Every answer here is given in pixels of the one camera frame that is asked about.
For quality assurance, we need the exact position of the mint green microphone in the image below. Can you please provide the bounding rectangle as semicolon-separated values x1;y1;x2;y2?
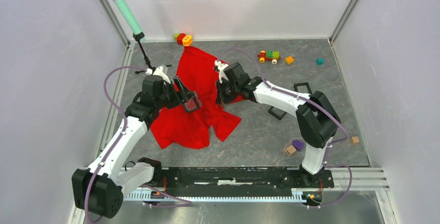
112;0;145;41

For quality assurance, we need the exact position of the small wooden cube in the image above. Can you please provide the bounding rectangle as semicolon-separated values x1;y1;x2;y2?
350;136;360;144

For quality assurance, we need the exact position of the black square frame box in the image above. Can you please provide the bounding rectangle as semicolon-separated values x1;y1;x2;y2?
183;95;202;113

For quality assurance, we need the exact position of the slotted cable duct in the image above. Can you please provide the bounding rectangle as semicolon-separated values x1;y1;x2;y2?
124;188;306;203

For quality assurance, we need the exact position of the black tripod stand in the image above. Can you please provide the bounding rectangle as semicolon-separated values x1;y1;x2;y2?
133;32;156;74

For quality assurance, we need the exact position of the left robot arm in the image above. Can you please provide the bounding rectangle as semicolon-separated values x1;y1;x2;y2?
72;75;201;218

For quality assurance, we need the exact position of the red toy block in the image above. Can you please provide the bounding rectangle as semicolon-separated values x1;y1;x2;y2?
176;33;186;45

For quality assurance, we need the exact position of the red garment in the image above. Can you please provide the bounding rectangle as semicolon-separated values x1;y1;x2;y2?
150;46;241;149

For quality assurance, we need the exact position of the black square frame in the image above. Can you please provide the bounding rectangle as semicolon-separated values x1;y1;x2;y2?
268;106;287;121
293;82;313;94

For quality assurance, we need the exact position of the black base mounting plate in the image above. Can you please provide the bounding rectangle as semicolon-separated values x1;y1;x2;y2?
139;158;335;197

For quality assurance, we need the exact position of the orange lego brick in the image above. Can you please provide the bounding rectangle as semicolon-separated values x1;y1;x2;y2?
284;56;295;65

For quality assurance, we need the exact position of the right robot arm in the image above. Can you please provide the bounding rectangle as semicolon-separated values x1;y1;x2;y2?
214;60;342;187

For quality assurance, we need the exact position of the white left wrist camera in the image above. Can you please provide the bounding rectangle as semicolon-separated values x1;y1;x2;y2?
153;65;171;84

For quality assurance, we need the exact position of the wooden letter cube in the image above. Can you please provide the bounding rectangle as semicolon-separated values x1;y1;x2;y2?
284;145;297;156

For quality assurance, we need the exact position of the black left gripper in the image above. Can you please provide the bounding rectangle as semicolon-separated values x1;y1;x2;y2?
156;76;195;110

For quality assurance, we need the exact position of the colourful toy train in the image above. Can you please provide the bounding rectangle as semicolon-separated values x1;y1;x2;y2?
257;50;281;64

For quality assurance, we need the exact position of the orange toy block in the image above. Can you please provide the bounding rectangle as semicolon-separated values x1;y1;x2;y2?
182;35;193;47

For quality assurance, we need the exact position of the purple lego brick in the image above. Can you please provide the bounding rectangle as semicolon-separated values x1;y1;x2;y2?
292;139;305;152

